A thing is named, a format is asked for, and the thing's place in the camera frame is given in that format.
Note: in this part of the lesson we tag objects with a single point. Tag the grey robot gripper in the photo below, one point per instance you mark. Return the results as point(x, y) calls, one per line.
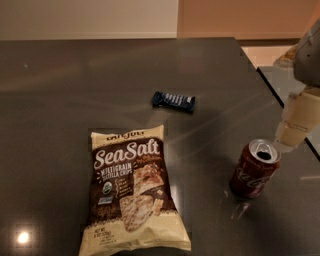
point(308, 61)

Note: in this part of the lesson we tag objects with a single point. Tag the red coke can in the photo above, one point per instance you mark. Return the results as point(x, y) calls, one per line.
point(257, 163)

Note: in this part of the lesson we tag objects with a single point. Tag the dark blue snack bar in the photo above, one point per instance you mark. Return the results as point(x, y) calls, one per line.
point(174, 101)

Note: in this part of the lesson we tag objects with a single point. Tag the sea salt tortilla chips bag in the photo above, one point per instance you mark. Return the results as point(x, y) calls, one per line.
point(131, 206)

